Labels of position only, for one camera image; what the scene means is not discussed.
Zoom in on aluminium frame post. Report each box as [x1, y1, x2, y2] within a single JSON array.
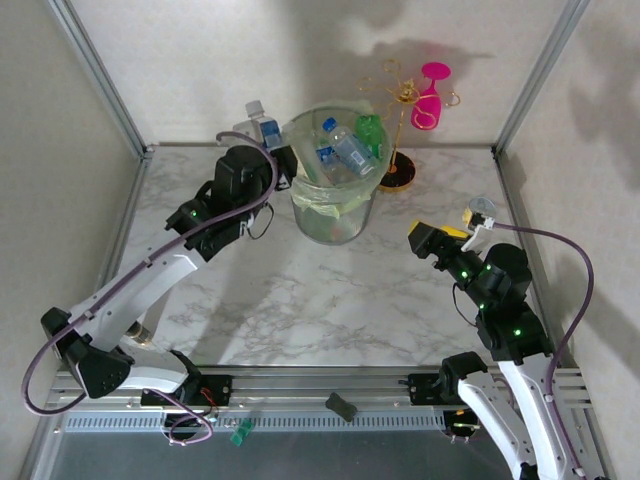
[[47, 0, 154, 159], [492, 0, 591, 156]]

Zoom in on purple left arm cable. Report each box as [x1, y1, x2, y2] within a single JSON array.
[[22, 130, 279, 446]]

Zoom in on black bone-shaped clip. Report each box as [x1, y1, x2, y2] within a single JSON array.
[[324, 392, 359, 422]]

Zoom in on pink wine glass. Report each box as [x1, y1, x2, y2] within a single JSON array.
[[410, 60, 453, 130]]

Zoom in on small yellow tin can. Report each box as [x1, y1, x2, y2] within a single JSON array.
[[460, 196, 497, 227]]

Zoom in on small green clip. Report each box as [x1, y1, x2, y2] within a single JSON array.
[[229, 418, 255, 446]]

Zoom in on aluminium side rail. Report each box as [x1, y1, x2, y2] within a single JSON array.
[[74, 147, 154, 371], [492, 147, 584, 371]]

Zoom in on clear bottle blue text label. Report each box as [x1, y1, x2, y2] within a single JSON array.
[[321, 117, 380, 177]]

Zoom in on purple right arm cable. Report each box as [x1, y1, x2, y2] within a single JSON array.
[[492, 222, 596, 480]]

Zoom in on metal mesh waste bin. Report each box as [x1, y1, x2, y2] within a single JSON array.
[[285, 101, 394, 246]]

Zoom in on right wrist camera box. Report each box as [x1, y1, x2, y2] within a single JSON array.
[[459, 208, 499, 254]]

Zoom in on gold wire glass rack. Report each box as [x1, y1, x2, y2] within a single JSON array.
[[356, 58, 462, 195]]

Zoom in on slotted grey cable duct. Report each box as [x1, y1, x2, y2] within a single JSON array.
[[62, 410, 449, 434]]

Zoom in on dark can gold rim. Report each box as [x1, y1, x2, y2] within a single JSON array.
[[125, 322, 157, 350]]

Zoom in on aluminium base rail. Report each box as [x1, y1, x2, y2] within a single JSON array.
[[47, 367, 594, 414]]

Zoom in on green plastic bin liner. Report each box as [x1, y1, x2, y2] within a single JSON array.
[[285, 101, 394, 219]]

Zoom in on large clear bottle green neckband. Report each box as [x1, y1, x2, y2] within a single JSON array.
[[292, 122, 324, 179]]

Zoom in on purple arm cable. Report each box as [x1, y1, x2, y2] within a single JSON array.
[[492, 222, 596, 480], [22, 130, 279, 446]]

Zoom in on clear bottle blue label white cap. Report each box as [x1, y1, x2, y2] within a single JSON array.
[[232, 99, 287, 151]]

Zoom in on grey metal panel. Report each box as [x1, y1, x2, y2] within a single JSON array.
[[19, 409, 616, 480]]

